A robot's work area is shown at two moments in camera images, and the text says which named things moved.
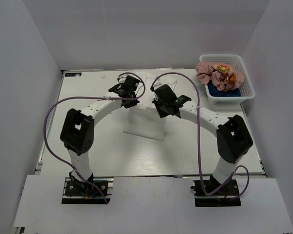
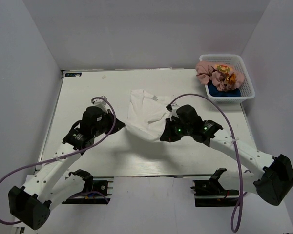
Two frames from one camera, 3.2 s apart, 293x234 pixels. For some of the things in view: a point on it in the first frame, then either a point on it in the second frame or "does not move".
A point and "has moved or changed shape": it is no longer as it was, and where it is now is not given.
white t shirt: (143, 120) has moved or changed shape
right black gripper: (157, 101) → (168, 134)
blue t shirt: (215, 92) does not move
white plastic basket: (247, 91) does not move
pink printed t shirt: (224, 76) does not move
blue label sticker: (74, 74) does not move
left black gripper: (134, 102) → (116, 124)
